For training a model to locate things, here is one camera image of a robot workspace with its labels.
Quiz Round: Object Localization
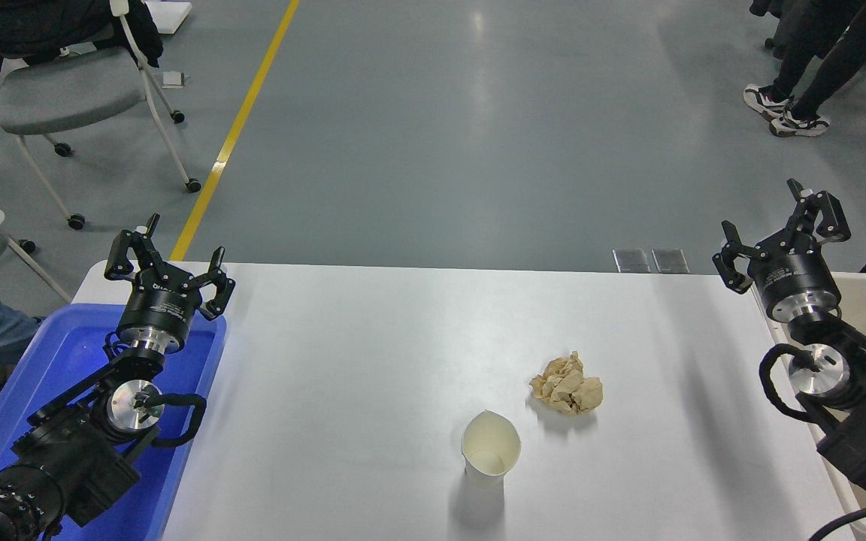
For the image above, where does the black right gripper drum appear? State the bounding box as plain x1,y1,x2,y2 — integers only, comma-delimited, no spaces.
749,234,843,317

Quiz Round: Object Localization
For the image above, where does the rolling chair with dark coat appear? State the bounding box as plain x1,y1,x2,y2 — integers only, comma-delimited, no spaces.
749,0,796,61

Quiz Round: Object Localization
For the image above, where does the white foam board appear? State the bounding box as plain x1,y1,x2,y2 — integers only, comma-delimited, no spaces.
144,0,193,35

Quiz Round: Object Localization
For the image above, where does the silver floor plate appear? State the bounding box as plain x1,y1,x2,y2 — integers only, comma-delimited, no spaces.
652,249,690,274
613,249,651,274

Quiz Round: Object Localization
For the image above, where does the blue plastic tray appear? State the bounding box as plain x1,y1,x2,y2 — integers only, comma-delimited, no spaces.
0,303,228,541

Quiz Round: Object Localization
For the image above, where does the crumpled tan paper ball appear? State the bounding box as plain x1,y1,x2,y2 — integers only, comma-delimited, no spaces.
529,351,604,416

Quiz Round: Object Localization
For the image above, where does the black jacket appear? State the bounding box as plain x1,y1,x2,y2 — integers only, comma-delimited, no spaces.
0,0,164,70

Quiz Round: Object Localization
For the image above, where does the grey seat rolling chair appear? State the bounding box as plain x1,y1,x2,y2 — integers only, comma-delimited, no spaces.
0,0,203,231

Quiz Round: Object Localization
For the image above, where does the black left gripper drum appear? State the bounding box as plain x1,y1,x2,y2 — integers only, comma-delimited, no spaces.
117,267,203,340

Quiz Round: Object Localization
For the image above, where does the white paper cup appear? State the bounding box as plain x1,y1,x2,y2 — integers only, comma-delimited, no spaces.
462,410,522,490

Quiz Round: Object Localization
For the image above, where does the white leg rolling chair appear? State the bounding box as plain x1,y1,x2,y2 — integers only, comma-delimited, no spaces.
0,174,73,303

